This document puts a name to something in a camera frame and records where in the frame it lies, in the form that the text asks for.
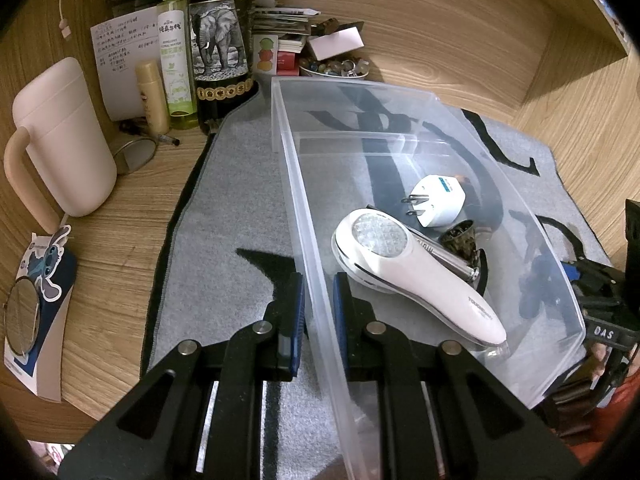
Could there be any dark wine bottle elephant label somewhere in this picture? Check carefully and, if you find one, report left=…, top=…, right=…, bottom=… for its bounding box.
left=186, top=0, right=260, bottom=135

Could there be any black marker pen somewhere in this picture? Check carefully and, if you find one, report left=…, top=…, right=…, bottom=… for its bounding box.
left=119, top=119, right=181, bottom=147

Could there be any white cable with connector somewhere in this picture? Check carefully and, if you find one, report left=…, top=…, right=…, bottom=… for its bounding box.
left=52, top=0, right=73, bottom=41

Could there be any white plug adapter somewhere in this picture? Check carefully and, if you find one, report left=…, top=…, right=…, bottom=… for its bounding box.
left=401, top=174, right=467, bottom=228

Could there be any blue cartoon sticker card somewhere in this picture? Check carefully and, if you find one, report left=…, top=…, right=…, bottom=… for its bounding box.
left=2, top=227, right=78, bottom=403

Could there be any grey mat with black letters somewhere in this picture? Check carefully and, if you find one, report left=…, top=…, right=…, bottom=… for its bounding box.
left=140, top=80, right=613, bottom=480

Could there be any bowl of beads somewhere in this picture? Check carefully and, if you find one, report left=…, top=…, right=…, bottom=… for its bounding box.
left=298, top=57, right=372, bottom=81

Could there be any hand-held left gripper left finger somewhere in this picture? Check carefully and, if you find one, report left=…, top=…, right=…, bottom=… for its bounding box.
left=59, top=272, right=306, bottom=480

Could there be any silver metal tube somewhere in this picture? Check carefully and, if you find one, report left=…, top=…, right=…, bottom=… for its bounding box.
left=430, top=247, right=482, bottom=286

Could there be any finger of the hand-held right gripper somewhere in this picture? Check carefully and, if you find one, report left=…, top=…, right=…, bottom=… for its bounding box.
left=559, top=255, right=623, bottom=303

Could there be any clear plastic storage box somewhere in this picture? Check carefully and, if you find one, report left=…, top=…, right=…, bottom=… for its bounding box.
left=270, top=76, right=587, bottom=480

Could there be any yellow tube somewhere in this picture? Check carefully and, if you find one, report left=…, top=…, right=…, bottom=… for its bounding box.
left=135, top=60, right=171, bottom=135

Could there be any green spray bottle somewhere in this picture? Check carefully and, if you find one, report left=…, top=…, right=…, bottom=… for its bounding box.
left=156, top=0, right=199, bottom=131

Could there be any small round mirror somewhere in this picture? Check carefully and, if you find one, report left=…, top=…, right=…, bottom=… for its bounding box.
left=2, top=280, right=42, bottom=356
left=111, top=130, right=160, bottom=176

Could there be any small white card box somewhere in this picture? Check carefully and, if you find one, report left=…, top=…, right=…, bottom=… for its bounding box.
left=306, top=27, right=365, bottom=61

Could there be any pink mug with handle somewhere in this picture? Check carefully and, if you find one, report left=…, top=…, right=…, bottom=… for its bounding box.
left=4, top=57, right=118, bottom=235

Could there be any white handheld light device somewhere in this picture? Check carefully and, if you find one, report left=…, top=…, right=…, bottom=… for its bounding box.
left=331, top=208, right=508, bottom=347

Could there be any person's right hand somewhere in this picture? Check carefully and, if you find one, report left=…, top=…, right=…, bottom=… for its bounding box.
left=590, top=342, right=613, bottom=386

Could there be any stack of books and boxes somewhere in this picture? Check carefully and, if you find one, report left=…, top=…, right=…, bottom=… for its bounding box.
left=250, top=5, right=321, bottom=73

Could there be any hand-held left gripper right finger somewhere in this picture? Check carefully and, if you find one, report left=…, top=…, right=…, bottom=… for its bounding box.
left=332, top=271, right=583, bottom=480

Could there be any handwritten white paper note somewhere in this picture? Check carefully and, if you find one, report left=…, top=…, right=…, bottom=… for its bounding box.
left=90, top=6, right=163, bottom=122

